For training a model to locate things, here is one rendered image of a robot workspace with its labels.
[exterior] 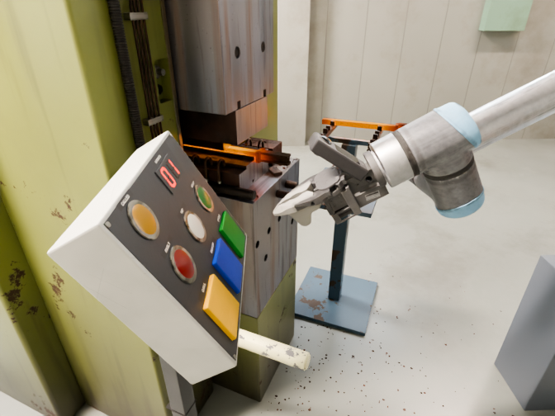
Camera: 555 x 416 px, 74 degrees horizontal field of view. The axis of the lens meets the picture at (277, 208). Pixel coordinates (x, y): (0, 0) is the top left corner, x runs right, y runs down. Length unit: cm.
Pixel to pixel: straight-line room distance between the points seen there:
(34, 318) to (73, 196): 57
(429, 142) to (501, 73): 424
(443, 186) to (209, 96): 59
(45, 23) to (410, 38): 386
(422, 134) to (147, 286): 48
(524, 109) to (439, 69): 363
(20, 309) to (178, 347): 93
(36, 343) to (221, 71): 107
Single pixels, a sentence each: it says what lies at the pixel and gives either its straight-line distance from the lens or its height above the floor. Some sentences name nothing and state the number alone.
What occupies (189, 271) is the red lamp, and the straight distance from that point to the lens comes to 54.
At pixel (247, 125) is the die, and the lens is 107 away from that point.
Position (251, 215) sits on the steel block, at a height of 88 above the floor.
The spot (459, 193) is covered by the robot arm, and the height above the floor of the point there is 111.
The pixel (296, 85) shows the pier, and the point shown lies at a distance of 404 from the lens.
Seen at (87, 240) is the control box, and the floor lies 118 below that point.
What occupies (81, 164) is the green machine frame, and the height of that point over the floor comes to 110.
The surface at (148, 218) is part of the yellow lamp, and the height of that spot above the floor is 116.
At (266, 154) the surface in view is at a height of 101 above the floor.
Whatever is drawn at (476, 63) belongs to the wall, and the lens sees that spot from 472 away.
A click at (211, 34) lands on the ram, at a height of 135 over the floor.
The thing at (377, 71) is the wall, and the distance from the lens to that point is 433.
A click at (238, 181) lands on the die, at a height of 96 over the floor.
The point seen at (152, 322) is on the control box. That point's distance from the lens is 52.
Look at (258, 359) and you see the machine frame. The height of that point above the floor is 26.
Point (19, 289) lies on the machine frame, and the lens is 140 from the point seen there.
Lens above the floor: 141
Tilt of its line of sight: 29 degrees down
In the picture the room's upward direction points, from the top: straight up
